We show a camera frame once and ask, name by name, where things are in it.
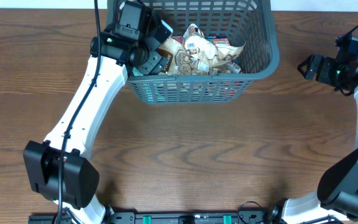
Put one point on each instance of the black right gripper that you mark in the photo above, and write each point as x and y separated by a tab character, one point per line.
323	73

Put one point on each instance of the orange spaghetti package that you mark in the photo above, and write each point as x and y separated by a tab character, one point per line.
196	89

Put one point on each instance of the grey plastic basket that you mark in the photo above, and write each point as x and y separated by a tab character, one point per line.
248	23

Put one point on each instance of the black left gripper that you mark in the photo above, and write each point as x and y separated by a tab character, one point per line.
151	64

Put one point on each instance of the beige Panitee snack bag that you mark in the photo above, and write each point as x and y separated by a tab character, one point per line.
198	47

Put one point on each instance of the Kleenex tissue multipack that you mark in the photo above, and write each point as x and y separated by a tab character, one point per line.
216	40

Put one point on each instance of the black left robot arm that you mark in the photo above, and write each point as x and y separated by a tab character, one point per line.
59	167

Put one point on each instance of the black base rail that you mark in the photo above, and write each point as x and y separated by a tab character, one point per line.
244	216

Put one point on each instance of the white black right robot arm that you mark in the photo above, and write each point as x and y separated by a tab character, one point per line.
336	198

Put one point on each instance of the teal wet wipes pack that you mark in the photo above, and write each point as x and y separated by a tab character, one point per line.
142	87

